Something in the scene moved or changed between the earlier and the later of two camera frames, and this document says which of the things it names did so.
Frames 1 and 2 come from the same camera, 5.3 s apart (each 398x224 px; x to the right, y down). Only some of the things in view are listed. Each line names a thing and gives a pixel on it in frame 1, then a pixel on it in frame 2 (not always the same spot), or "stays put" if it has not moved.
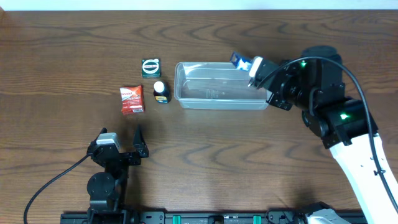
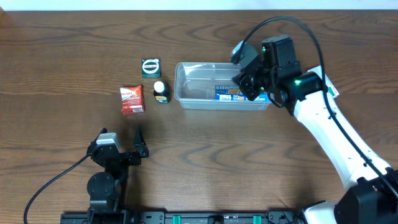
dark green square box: [150, 68] stays put
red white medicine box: [132, 99] stays put
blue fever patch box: [240, 62] to [234, 93]
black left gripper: [123, 155] stays put
